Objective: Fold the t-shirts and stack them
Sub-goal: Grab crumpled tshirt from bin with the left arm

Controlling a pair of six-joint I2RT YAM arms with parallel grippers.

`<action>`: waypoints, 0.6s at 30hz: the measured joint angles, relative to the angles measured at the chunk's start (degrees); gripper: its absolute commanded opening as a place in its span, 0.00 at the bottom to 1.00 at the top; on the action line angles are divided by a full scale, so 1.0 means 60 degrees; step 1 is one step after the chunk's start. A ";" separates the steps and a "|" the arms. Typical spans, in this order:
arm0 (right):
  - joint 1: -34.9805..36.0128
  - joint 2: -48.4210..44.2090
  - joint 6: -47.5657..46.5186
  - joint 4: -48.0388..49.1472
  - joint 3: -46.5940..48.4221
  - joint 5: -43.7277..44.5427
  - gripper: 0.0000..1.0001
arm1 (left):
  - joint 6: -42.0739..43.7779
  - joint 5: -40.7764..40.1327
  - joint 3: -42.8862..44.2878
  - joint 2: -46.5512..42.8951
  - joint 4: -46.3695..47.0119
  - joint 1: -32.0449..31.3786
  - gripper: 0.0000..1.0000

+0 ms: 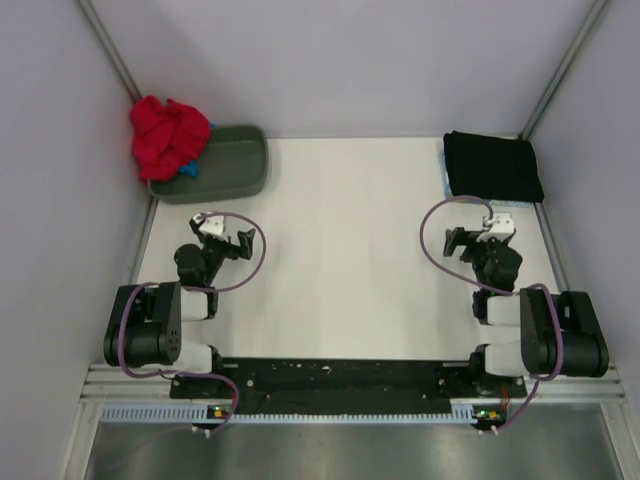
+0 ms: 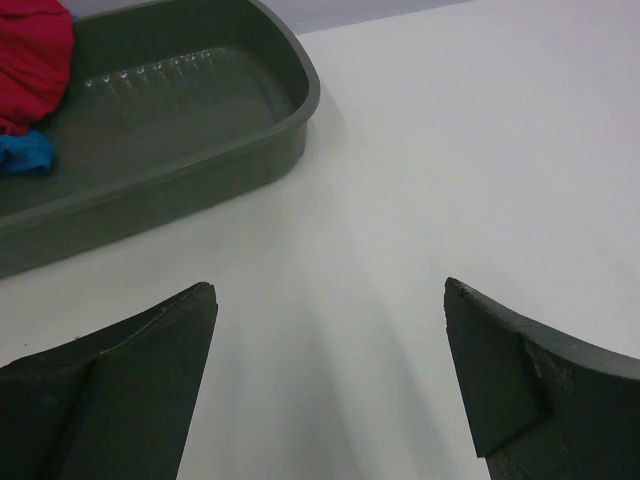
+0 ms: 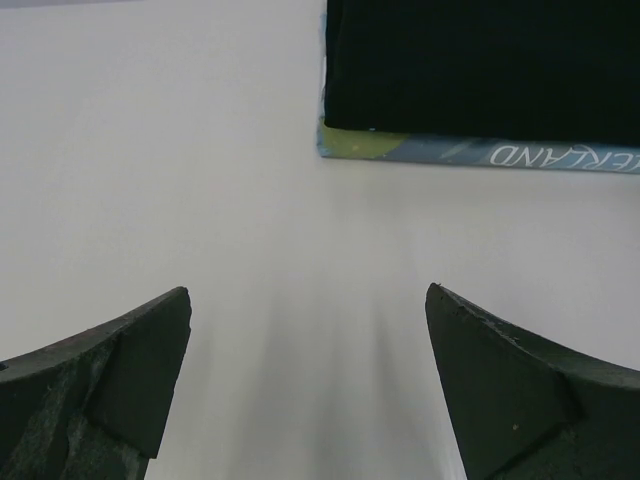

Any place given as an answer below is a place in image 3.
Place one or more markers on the black folded t shirt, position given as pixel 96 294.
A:
pixel 482 65

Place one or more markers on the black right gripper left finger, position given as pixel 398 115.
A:
pixel 95 405

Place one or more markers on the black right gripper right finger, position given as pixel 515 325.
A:
pixel 525 407

